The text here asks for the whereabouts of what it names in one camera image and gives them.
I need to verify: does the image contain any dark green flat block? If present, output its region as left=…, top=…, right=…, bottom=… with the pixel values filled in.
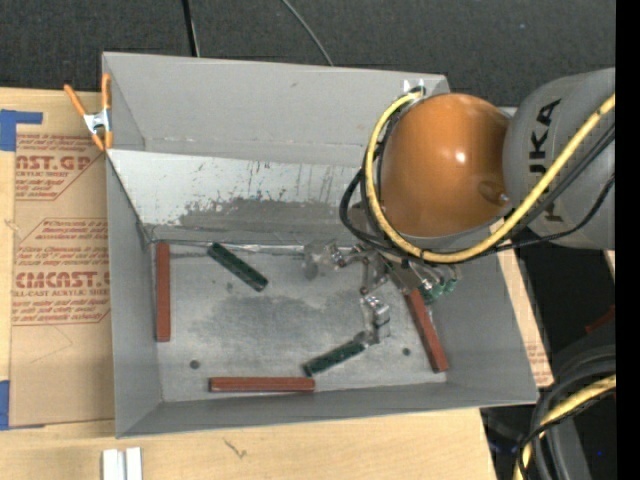
left=206, top=241, right=270, bottom=293
left=301, top=340, right=367, bottom=378

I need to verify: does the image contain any brown cardboard board red print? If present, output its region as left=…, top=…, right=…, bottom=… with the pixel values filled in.
left=0, top=86, right=555, bottom=430

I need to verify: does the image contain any red-brown flat block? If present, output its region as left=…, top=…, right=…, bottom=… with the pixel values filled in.
left=154, top=241, right=173, bottom=344
left=208, top=376, right=317, bottom=394
left=403, top=288, right=451, bottom=374

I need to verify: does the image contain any grey metal bin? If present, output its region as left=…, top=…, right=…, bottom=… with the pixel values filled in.
left=101, top=51, right=540, bottom=439

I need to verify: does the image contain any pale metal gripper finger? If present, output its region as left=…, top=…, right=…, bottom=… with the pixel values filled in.
left=303, top=240, right=352, bottom=278
left=354, top=293, right=393, bottom=346

